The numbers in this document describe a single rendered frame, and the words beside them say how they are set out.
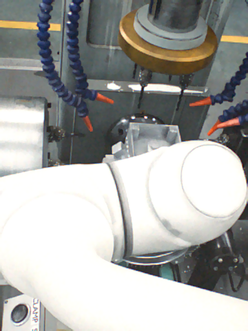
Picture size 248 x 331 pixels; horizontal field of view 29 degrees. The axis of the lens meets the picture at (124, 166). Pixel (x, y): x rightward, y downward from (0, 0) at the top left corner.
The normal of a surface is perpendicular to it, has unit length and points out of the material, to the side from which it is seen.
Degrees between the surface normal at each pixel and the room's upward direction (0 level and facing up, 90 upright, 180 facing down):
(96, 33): 90
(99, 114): 90
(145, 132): 90
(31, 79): 0
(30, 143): 32
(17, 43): 0
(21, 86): 0
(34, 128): 21
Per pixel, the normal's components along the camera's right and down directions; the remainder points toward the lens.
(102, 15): 0.09, 0.73
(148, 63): -0.39, 0.62
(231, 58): 0.14, -0.68
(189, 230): -0.19, 0.77
